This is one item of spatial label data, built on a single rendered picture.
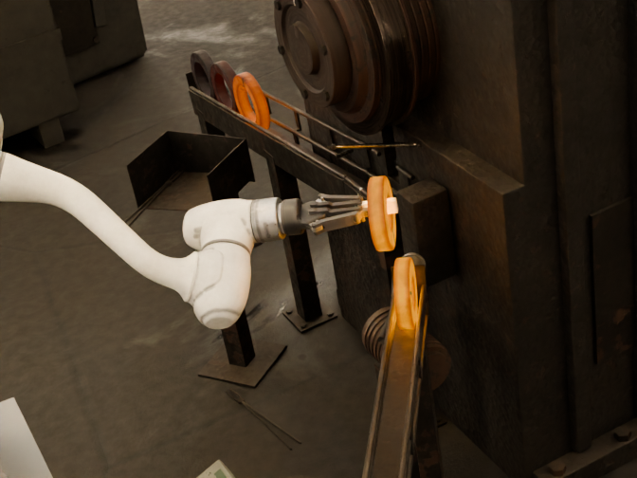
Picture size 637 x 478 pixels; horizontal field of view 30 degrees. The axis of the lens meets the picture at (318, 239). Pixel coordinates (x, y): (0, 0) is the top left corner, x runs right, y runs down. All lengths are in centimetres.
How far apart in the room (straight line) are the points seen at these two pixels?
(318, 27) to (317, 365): 127
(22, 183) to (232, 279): 46
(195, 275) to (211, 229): 13
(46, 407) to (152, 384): 32
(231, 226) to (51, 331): 165
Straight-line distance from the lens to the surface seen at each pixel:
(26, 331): 401
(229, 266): 235
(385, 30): 252
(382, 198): 234
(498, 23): 240
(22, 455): 285
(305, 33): 264
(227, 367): 357
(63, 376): 375
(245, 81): 346
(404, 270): 246
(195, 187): 330
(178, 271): 235
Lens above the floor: 215
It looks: 32 degrees down
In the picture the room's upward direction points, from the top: 10 degrees counter-clockwise
